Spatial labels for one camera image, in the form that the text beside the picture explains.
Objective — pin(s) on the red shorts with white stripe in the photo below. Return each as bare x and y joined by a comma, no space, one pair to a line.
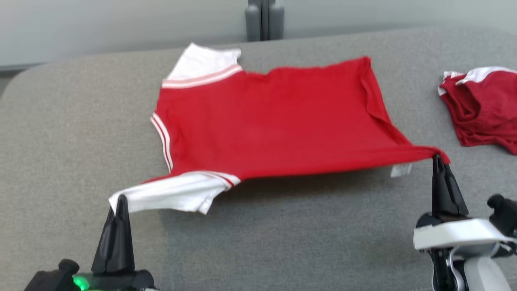
484,109

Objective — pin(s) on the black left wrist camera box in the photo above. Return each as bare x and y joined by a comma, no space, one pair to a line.
48,281

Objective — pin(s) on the grey partition post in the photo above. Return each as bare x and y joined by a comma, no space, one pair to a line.
264,20

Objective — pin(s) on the red shirt with white sleeves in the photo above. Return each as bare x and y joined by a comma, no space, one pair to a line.
274,121

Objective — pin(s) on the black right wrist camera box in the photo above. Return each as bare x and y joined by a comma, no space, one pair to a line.
503,214

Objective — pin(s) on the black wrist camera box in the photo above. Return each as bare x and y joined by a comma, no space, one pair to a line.
48,281
503,214

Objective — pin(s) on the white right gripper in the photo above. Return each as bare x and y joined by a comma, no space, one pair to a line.
456,236

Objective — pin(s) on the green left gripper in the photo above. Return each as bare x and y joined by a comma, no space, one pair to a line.
121,281

